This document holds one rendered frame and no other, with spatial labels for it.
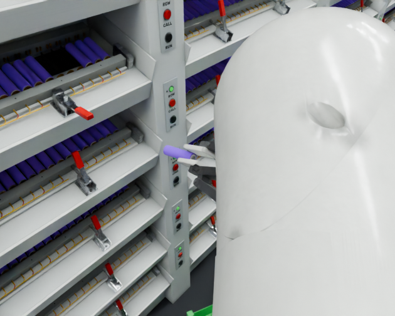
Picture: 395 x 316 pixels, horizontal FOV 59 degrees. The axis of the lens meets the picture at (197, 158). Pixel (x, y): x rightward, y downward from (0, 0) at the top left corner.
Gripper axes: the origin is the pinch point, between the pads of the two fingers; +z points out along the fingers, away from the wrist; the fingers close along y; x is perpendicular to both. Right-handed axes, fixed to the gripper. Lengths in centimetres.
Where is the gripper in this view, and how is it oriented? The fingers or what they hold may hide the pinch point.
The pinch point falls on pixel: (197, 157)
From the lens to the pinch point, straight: 55.4
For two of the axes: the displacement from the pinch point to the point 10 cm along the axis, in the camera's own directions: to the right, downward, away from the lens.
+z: -4.8, -0.9, 8.7
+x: 7.8, 4.1, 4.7
